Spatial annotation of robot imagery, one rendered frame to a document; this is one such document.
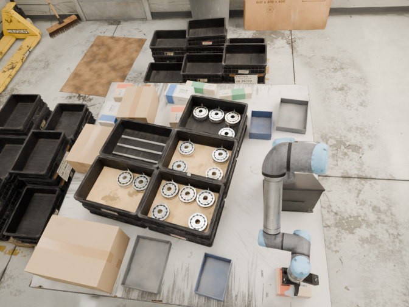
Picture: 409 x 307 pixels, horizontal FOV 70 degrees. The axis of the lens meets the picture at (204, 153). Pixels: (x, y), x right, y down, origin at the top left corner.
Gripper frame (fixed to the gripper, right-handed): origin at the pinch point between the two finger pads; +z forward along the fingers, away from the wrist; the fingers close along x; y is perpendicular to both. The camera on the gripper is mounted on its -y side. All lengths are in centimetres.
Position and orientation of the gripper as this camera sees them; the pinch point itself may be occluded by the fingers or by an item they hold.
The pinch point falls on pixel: (293, 282)
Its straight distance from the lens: 163.4
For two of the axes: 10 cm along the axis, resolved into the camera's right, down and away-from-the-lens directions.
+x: -1.1, 8.3, -5.4
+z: 1.0, 5.5, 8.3
